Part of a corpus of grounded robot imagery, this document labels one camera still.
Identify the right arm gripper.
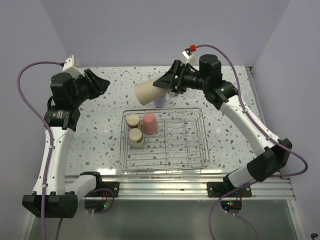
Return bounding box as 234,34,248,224
153,59,209,95

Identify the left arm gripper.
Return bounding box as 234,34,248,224
70,68,110,106

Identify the purple plastic cup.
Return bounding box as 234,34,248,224
153,94,167,109

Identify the tall beige cup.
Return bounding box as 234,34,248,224
134,78,170,106

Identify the coral red plastic cup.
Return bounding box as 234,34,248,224
142,113,158,135

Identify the steel cork-band cup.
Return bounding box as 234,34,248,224
126,114,143,131
168,91,179,97

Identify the steel cup with cork band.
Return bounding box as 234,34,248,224
128,128,144,148

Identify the large clear glass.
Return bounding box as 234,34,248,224
149,73,162,80

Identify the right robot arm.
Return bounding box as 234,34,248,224
153,54,292,197

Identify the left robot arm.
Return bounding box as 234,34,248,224
22,68,110,219

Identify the small clear glass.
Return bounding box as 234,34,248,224
186,89,198,98

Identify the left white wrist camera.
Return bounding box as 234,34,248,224
62,54,85,79

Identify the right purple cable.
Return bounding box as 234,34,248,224
196,44,309,240

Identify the purple cable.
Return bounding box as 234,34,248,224
16,60,65,240
196,44,309,240

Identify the wire dish rack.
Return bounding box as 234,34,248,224
119,107,210,173

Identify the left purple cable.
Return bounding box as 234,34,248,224
16,60,65,240

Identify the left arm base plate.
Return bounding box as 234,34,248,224
70,181,120,200

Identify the aluminium rail frame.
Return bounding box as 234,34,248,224
19,65,301,240

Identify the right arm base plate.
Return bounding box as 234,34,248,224
206,182,253,198

